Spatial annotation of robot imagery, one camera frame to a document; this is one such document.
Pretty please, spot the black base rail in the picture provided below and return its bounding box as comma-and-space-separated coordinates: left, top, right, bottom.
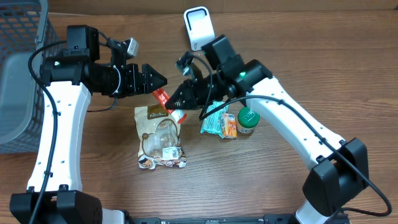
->
130, 213, 351, 224

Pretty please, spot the green lid jar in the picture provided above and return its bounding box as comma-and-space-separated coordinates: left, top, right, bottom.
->
236, 107, 261, 134

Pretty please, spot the teal snack packet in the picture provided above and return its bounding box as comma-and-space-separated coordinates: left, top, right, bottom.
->
200, 105, 237, 139

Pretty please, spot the red stick snack packet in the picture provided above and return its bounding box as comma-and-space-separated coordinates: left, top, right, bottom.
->
152, 88, 187, 124

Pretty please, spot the beige dried food bag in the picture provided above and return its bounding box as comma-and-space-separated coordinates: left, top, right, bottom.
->
134, 104, 187, 169

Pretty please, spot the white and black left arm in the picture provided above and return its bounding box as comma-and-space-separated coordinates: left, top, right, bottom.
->
9, 25, 167, 223

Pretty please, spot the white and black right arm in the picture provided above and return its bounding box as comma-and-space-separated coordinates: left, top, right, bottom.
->
165, 35, 369, 223

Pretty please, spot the white barcode scanner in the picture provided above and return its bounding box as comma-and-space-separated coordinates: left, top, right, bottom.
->
183, 6, 215, 51

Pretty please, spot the grey plastic mesh basket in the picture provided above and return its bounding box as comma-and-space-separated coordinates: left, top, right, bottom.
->
1, 0, 59, 154

